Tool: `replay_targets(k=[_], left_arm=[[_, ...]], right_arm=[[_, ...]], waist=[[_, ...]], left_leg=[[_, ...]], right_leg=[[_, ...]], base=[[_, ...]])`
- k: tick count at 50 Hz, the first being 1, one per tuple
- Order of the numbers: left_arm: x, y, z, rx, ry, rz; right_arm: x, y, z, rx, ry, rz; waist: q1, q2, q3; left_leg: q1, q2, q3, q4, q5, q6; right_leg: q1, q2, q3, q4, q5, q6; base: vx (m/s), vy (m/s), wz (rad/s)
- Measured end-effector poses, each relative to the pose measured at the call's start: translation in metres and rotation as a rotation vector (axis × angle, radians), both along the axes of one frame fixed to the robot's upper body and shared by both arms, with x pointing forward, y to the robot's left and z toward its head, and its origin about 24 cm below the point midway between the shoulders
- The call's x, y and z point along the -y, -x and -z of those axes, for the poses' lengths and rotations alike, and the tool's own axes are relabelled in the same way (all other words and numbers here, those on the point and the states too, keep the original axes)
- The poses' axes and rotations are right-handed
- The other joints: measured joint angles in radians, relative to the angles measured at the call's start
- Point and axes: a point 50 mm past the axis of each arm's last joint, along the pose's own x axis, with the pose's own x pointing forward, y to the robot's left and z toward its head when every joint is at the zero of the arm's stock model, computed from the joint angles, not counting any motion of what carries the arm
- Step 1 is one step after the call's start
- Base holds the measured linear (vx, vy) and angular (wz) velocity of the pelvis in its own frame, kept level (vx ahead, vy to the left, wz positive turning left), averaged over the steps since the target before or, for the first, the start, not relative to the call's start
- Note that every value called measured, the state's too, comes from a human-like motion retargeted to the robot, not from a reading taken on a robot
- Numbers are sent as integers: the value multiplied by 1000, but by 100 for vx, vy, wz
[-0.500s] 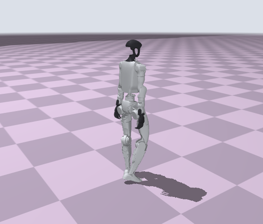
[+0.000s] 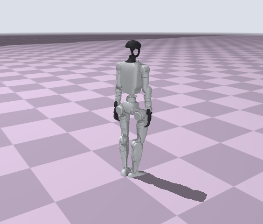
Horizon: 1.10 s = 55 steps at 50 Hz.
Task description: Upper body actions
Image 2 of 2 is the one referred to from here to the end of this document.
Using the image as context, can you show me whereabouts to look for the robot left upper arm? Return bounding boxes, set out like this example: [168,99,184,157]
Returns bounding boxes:
[116,62,122,88]

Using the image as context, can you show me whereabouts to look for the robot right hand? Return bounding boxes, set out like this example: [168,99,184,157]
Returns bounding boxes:
[145,109,152,127]

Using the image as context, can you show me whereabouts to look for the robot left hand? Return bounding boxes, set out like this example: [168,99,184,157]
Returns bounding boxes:
[114,101,120,121]

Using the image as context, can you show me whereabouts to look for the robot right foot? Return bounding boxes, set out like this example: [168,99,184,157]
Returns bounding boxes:
[128,171,146,178]

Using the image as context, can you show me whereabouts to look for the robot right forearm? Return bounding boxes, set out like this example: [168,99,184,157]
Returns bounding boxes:
[144,87,152,112]

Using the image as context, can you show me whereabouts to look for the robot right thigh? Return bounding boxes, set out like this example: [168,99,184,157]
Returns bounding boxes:
[131,107,148,149]

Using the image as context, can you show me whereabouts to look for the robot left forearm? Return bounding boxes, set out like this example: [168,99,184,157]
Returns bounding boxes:
[114,87,122,105]

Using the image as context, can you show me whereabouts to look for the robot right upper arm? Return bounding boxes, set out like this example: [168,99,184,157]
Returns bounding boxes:
[138,64,150,93]

